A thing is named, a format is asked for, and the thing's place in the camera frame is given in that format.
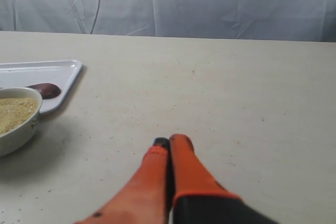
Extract white bowl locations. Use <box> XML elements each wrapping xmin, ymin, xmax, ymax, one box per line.
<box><xmin>1</xmin><ymin>99</ymin><xmax>43</xmax><ymax>156</ymax></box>

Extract white rectangular plastic tray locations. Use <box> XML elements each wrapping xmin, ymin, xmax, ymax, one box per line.
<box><xmin>1</xmin><ymin>60</ymin><xmax>82</xmax><ymax>114</ymax></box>

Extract dark brown wooden spoon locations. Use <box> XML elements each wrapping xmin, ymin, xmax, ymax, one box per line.
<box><xmin>1</xmin><ymin>83</ymin><xmax>61</xmax><ymax>101</ymax></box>

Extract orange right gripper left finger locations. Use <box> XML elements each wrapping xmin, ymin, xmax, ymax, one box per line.
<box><xmin>78</xmin><ymin>137</ymin><xmax>170</xmax><ymax>224</ymax></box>

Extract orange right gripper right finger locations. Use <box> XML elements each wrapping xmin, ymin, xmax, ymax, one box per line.
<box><xmin>170</xmin><ymin>134</ymin><xmax>275</xmax><ymax>223</ymax></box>

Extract white fabric backdrop curtain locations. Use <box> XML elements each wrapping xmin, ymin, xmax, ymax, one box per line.
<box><xmin>1</xmin><ymin>0</ymin><xmax>335</xmax><ymax>42</ymax></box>

